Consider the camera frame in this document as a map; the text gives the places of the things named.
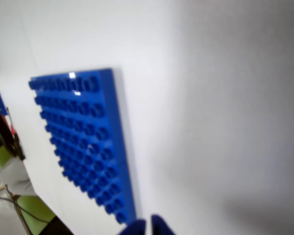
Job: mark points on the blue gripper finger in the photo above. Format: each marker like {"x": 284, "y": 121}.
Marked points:
{"x": 160, "y": 227}
{"x": 137, "y": 228}

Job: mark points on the small blue studded object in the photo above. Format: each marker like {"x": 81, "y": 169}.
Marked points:
{"x": 0, "y": 102}

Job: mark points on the blue 8x8 base plate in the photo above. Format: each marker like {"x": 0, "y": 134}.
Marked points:
{"x": 88, "y": 137}

